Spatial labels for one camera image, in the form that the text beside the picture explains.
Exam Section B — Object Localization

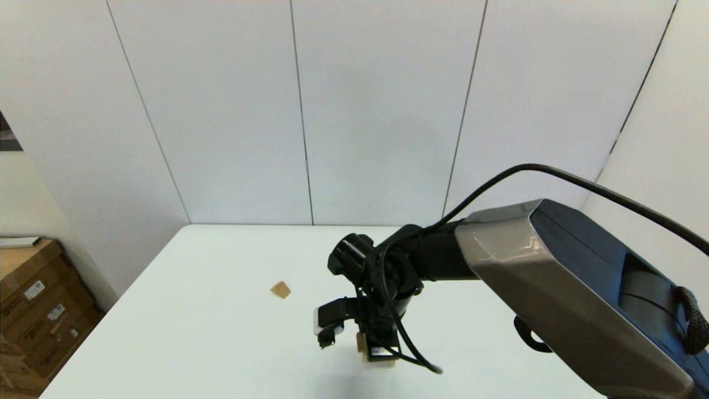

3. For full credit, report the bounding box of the brown labelled cardboard box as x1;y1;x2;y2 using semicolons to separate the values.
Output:
8;277;92;355
25;308;106;383
0;241;70;328

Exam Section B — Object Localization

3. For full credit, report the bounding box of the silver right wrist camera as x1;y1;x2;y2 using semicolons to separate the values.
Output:
314;298;359;350

